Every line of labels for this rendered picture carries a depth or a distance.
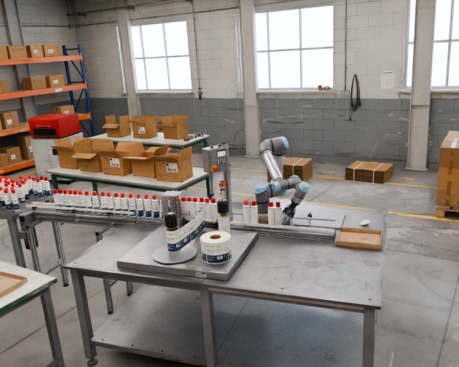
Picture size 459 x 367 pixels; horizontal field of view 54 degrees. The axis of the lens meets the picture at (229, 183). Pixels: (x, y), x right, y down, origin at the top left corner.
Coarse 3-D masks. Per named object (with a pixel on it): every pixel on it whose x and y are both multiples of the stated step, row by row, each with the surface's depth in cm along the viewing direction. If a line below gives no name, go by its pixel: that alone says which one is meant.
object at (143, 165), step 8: (136, 144) 562; (168, 144) 547; (136, 152) 559; (144, 152) 571; (152, 152) 565; (160, 152) 542; (136, 160) 546; (144, 160) 540; (152, 160) 534; (136, 168) 550; (144, 168) 544; (152, 168) 538; (144, 176) 547; (152, 176) 541
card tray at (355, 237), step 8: (344, 232) 339; (352, 232) 338; (360, 232) 337; (368, 232) 335; (376, 232) 333; (336, 240) 318; (344, 240) 326; (352, 240) 325; (360, 240) 324; (368, 240) 323; (376, 240) 323; (376, 248) 310
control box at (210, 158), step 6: (204, 150) 349; (210, 150) 346; (216, 150) 349; (204, 156) 351; (210, 156) 346; (216, 156) 350; (204, 162) 353; (210, 162) 347; (216, 162) 351; (204, 168) 355; (210, 168) 349; (222, 168) 355
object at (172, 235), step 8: (168, 216) 299; (176, 216) 304; (168, 224) 300; (176, 224) 302; (168, 232) 302; (176, 232) 303; (168, 240) 304; (176, 240) 304; (168, 248) 306; (176, 248) 305
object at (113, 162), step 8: (104, 144) 572; (112, 144) 584; (120, 144) 588; (128, 144) 582; (104, 152) 551; (112, 152) 543; (120, 152) 584; (128, 152) 578; (104, 160) 565; (112, 160) 559; (120, 160) 552; (128, 160) 560; (104, 168) 569; (112, 168) 563; (120, 168) 556; (128, 168) 564
